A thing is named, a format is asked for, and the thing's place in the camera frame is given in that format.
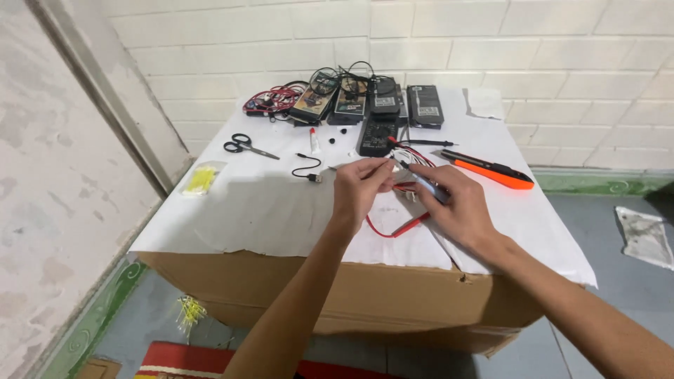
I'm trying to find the bag of yellow cable ties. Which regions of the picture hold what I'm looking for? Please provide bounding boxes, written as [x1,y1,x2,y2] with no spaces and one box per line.
[180,160,227,197]

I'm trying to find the bundle of white red wires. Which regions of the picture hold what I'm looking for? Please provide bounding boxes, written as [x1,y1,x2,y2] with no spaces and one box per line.
[391,146,439,170]

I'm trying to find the small brown cardboard piece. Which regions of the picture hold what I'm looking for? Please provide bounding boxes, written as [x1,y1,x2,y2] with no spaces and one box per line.
[75,357,123,379]

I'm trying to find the large white paper sheet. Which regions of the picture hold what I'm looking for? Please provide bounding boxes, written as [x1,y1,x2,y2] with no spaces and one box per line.
[128,86,599,288]

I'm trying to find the black battery box white label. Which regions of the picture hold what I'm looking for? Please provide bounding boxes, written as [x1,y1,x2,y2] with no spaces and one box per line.
[406,85,445,130]
[369,77,402,121]

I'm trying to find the black scissors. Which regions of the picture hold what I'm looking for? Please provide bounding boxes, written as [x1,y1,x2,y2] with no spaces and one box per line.
[223,133,281,161]

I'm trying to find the large brown cardboard box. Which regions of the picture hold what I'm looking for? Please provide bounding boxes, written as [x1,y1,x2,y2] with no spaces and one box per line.
[137,250,546,360]

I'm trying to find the person's left hand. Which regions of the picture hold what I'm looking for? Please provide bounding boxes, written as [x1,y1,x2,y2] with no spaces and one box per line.
[332,157,396,230]

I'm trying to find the red striped mat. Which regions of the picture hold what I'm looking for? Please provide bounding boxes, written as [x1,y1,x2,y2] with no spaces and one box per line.
[134,340,402,379]

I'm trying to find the black multimeter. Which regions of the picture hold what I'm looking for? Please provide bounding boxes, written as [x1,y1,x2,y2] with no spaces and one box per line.
[357,118,400,158]

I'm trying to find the red multimeter probe with lead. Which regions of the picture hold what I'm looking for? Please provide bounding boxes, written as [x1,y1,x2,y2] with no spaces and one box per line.
[365,180,434,239]

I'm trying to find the small curled white paper piece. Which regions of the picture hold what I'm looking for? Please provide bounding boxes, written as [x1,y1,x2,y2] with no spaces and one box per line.
[462,87,507,121]

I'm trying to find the tangle of thin black cables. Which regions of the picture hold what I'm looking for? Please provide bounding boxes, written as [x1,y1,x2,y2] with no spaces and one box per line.
[310,61,397,97]

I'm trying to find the person's right hand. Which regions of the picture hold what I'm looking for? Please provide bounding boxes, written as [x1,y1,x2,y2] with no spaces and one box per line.
[408,164,500,254]

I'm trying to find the blue grey pen tool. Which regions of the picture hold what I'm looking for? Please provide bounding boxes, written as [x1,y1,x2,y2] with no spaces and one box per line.
[396,159,450,205]

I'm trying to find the orange black utility knife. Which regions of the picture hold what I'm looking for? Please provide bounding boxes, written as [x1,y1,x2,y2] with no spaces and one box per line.
[439,149,536,191]

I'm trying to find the loose bunch yellow cable ties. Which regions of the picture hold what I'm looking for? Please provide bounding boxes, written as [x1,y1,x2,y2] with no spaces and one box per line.
[175,295,208,339]

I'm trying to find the tangle of red black wires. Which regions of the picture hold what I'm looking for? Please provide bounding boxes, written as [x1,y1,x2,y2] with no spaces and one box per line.
[242,80,310,121]

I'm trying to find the crumpled clear plastic bag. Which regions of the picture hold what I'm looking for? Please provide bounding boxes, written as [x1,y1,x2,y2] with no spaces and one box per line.
[614,206,674,271]

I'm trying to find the short black usb cable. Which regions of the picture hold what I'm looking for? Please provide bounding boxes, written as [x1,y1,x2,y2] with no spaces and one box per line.
[291,153,323,184]

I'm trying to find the black battery box picture label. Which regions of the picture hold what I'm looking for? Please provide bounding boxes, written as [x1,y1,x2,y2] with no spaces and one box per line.
[289,78,339,126]
[327,84,368,126]

